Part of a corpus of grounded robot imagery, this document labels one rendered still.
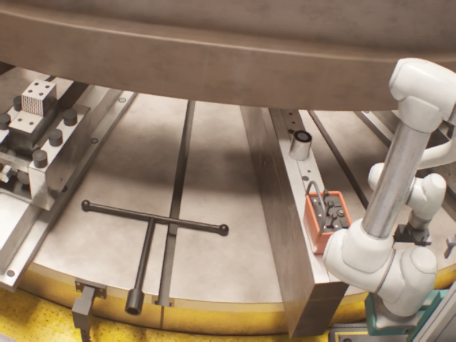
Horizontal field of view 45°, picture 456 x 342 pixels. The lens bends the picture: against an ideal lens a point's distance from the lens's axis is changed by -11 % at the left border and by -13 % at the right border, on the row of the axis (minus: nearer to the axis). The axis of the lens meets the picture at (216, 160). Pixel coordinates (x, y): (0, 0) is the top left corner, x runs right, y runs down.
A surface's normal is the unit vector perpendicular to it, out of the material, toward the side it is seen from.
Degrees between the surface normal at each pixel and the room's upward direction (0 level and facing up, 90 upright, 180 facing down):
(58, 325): 0
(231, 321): 90
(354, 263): 77
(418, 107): 86
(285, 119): 0
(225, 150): 0
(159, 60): 90
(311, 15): 72
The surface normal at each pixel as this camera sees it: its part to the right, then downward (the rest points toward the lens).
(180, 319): -0.04, 0.66
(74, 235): 0.12, -0.74
